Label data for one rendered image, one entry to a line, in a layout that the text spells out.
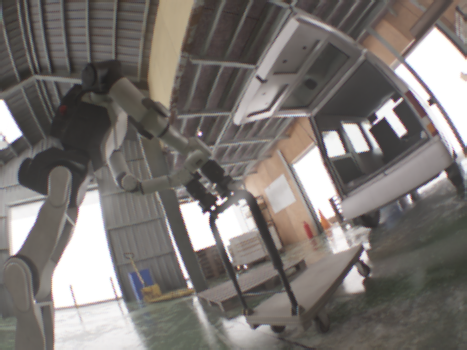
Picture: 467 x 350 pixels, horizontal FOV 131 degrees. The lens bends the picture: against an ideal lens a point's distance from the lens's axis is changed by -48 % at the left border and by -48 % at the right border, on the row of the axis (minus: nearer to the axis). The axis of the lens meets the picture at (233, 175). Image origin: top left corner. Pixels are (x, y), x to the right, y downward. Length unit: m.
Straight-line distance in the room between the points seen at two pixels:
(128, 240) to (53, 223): 6.37
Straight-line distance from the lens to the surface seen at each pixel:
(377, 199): 2.28
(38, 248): 0.73
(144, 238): 7.00
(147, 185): 0.98
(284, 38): 1.63
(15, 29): 7.42
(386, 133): 4.22
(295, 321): 0.87
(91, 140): 0.78
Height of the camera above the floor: 0.54
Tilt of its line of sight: 20 degrees up
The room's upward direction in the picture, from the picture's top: 23 degrees counter-clockwise
